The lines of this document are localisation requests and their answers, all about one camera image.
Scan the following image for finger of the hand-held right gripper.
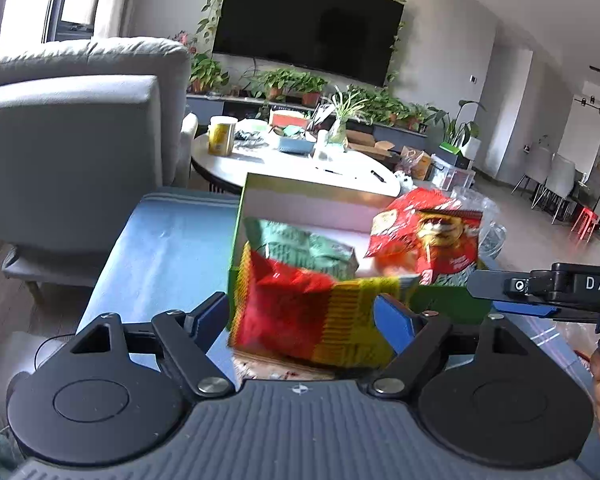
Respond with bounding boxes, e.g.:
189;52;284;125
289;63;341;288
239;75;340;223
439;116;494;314
467;263;557;306
492;300;600;324

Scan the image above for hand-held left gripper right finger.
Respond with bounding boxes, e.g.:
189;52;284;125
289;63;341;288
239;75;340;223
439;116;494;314
368;294;531;397

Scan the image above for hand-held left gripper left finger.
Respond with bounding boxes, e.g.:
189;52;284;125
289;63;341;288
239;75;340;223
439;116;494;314
70;291;234;401

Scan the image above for green cardboard box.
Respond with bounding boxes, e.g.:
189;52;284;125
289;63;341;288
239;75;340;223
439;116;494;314
227;172;492;333

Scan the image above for large red snack bag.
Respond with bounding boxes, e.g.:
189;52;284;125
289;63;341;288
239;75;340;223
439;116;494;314
363;187;484;289

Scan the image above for red yellow striped snack bag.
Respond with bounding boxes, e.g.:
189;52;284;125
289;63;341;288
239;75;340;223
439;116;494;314
227;240;422;369

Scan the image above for green snack bag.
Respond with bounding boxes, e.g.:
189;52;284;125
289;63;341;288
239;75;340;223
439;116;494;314
242;217;359;282

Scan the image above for red stool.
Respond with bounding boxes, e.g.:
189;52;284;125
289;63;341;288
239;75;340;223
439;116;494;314
569;204;600;244

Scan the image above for dining chairs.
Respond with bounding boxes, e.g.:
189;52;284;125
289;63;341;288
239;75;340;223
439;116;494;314
512;145;600;224

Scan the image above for clear storage box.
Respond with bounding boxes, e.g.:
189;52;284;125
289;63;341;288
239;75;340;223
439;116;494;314
430;155;476;192

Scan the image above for green black box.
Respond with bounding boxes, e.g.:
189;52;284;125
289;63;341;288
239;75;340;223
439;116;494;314
437;141;474;169

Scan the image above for tall plant in white pot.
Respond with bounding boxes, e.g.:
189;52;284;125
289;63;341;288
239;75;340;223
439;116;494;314
425;100;486;162

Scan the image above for round white coffee table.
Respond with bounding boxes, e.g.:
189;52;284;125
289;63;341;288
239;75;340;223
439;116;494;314
190;117;401;199

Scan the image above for open cardboard box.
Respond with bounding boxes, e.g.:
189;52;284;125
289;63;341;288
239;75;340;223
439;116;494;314
347;130;396;157

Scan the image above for yellow canister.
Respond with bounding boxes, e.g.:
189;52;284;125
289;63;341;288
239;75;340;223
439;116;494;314
207;116;240;157

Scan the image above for light blue basket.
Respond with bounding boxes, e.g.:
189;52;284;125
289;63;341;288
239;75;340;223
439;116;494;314
278;134;316;155

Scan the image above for spider plant in glass vase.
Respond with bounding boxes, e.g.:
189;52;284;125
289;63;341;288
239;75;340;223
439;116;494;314
324;87;369;149

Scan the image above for dark television cabinet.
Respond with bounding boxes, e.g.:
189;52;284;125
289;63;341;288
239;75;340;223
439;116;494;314
186;94;431;148

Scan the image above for grey armchair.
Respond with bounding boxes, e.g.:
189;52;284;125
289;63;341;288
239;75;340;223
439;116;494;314
0;36;200;307

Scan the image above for orange box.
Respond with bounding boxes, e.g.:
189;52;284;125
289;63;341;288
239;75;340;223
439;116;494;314
270;110;311;131

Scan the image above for row of potted plants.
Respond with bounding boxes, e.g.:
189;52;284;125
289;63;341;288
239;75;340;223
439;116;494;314
172;30;434;132

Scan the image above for green ivy vine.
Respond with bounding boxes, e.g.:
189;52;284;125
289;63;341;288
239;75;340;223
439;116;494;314
197;0;407;87

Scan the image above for black cable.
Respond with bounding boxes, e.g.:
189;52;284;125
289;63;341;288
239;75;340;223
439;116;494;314
32;334;77;379

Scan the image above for black wall television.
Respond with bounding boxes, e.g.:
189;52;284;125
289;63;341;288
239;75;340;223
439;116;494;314
212;0;405;89

